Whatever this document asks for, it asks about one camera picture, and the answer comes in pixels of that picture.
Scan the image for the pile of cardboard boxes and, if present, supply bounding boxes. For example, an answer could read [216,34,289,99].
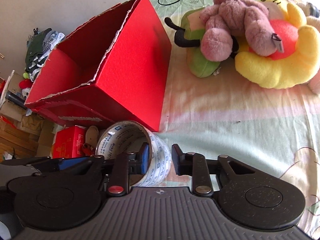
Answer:
[0,70,58,157]

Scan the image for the small red gift box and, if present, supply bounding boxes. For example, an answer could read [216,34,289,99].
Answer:
[51,126,88,158]

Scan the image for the green plush toy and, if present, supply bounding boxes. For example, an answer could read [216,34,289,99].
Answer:
[164,7,222,78]

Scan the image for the yellow plush toy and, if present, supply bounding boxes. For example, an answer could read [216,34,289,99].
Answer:
[234,0,320,89]

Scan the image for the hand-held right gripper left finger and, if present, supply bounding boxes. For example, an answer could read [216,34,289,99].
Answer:
[64,142,151,197]

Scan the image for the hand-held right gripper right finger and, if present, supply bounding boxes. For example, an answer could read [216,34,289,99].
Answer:
[172,144,278,197]

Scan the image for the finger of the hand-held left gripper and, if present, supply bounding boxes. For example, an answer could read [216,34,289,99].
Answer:
[0,156,88,178]

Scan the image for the printed packing tape roll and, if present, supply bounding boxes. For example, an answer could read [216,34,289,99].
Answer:
[95,121,172,187]

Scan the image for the pink plush toy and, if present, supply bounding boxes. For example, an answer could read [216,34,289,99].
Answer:
[200,0,284,62]

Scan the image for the red cardboard box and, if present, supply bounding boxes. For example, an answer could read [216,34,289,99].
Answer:
[24,0,172,132]

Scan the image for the pile of folded clothes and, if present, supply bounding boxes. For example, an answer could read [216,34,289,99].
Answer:
[24,27,66,82]

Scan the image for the wooden clappers with red string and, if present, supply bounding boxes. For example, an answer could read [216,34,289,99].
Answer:
[83,126,100,155]

